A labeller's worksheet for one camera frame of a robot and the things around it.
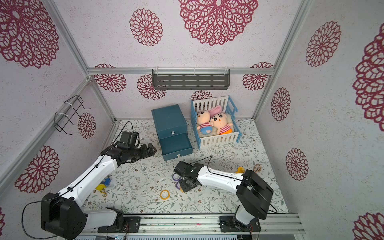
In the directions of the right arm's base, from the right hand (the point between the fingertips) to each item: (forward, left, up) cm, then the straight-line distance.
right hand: (190, 185), depth 83 cm
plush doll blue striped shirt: (+42, -8, +9) cm, 44 cm away
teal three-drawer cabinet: (+30, +12, +14) cm, 35 cm away
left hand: (+13, +22, +12) cm, 29 cm away
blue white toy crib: (+30, -15, +3) cm, 34 cm away
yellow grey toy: (+11, -31, -4) cm, 33 cm away
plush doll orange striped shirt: (+40, -18, +10) cm, 45 cm away
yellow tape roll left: (-5, +14, -3) cm, 15 cm away
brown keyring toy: (+14, -42, -5) cm, 45 cm away
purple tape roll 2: (+1, +8, -3) cm, 9 cm away
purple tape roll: (+4, +9, -4) cm, 10 cm away
